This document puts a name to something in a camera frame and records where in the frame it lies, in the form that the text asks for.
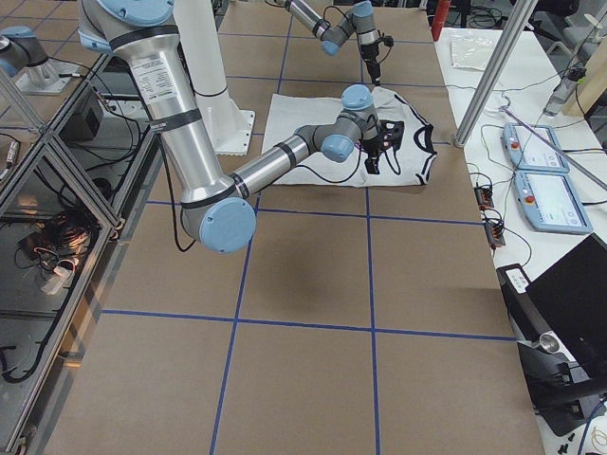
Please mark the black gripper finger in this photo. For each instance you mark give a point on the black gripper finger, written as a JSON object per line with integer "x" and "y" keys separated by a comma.
{"x": 369, "y": 167}
{"x": 372, "y": 73}
{"x": 376, "y": 74}
{"x": 375, "y": 166}

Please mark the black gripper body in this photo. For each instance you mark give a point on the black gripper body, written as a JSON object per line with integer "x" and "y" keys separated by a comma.
{"x": 371, "y": 150}
{"x": 370, "y": 53}

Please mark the grey cartoon print t-shirt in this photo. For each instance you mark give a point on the grey cartoon print t-shirt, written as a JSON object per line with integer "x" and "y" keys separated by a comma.
{"x": 407, "y": 152}

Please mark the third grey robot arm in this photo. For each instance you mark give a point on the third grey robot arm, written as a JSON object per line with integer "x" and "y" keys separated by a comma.
{"x": 21, "y": 50}

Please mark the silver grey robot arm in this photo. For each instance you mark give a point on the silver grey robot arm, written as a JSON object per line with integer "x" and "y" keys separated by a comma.
{"x": 214, "y": 206}
{"x": 358, "y": 20}

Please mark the red fire extinguisher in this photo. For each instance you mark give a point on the red fire extinguisher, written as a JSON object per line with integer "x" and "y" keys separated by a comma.
{"x": 441, "y": 12}

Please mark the clear plastic bag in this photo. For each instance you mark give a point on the clear plastic bag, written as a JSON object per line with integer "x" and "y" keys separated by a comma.
{"x": 471, "y": 53}

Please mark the upper orange circuit board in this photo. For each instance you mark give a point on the upper orange circuit board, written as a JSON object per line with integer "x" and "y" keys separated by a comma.
{"x": 483, "y": 195}

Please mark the orange circuit board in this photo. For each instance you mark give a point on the orange circuit board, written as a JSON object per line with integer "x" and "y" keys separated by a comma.
{"x": 483, "y": 195}
{"x": 494, "y": 229}

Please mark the lower orange circuit board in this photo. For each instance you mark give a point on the lower orange circuit board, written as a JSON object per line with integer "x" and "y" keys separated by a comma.
{"x": 494, "y": 229}

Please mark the upper blue teach pendant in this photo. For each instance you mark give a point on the upper blue teach pendant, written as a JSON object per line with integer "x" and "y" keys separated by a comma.
{"x": 533, "y": 151}

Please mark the blue teach pendant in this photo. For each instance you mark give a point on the blue teach pendant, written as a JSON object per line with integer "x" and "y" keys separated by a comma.
{"x": 533, "y": 151}
{"x": 550, "y": 203}

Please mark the lower blue teach pendant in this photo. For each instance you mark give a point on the lower blue teach pendant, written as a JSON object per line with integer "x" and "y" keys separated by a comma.
{"x": 550, "y": 203}

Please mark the clear water bottle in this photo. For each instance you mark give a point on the clear water bottle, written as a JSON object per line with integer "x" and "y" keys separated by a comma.
{"x": 564, "y": 90}

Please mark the black laptop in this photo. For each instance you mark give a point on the black laptop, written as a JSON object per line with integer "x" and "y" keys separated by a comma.
{"x": 571, "y": 297}

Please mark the black power box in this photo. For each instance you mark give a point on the black power box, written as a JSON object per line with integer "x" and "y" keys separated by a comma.
{"x": 85, "y": 120}

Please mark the black monitor stand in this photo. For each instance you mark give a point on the black monitor stand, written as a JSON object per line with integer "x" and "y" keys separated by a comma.
{"x": 561, "y": 391}

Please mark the grey aluminium post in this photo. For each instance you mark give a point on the grey aluminium post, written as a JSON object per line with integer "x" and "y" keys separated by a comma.
{"x": 515, "y": 25}

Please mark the aluminium frame rack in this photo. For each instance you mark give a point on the aluminium frame rack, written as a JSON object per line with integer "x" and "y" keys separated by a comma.
{"x": 63, "y": 207}

